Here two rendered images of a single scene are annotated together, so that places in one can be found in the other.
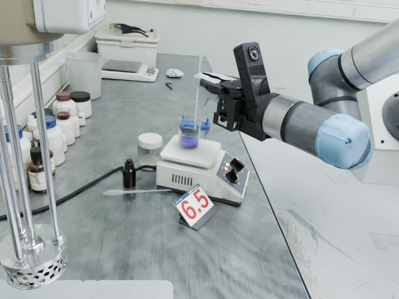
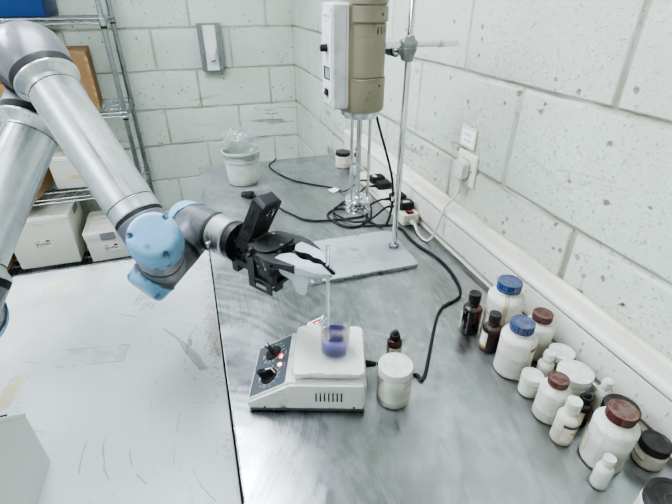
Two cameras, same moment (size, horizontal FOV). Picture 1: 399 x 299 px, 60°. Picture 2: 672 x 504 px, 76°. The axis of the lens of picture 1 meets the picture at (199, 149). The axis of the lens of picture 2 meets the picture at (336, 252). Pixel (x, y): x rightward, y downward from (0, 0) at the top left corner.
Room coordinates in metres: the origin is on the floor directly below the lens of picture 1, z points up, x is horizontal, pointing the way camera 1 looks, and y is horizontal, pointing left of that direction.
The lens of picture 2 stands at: (1.26, -0.07, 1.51)
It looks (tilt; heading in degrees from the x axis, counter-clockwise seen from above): 31 degrees down; 169
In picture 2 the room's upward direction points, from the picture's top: straight up
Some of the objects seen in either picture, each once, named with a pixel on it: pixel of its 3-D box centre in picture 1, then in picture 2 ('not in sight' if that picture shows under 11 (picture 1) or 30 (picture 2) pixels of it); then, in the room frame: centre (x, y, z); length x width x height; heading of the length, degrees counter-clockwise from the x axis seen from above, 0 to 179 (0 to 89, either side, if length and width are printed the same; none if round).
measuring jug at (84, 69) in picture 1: (82, 75); not in sight; (1.23, 0.46, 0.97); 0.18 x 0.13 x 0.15; 58
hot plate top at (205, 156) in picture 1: (192, 149); (328, 350); (0.71, 0.02, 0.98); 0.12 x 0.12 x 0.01; 78
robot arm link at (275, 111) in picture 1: (284, 117); (227, 237); (0.56, -0.14, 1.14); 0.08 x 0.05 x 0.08; 133
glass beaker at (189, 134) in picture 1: (190, 131); (334, 335); (0.72, 0.03, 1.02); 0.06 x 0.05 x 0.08; 145
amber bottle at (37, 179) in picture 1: (38, 169); (472, 311); (0.61, 0.33, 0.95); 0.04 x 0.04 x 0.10
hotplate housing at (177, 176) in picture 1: (200, 168); (314, 368); (0.70, -0.01, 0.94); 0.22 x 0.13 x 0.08; 78
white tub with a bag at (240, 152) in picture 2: not in sight; (241, 154); (-0.35, -0.13, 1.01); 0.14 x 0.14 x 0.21
